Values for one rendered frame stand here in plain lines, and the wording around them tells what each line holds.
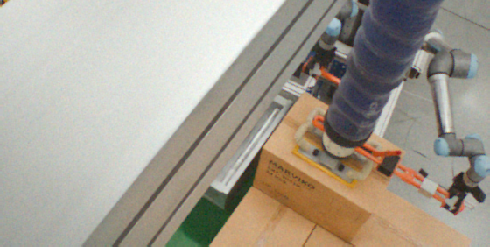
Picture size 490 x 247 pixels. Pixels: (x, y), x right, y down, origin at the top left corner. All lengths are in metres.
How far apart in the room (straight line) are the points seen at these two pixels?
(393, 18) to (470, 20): 3.28
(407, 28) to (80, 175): 1.70
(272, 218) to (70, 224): 2.75
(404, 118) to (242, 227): 1.73
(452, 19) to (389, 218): 2.39
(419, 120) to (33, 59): 4.01
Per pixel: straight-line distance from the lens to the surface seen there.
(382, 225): 3.06
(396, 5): 1.81
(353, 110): 2.27
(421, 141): 4.09
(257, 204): 2.94
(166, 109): 0.21
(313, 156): 2.63
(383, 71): 2.02
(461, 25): 5.00
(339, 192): 2.61
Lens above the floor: 3.22
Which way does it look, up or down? 56 degrees down
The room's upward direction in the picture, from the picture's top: 10 degrees clockwise
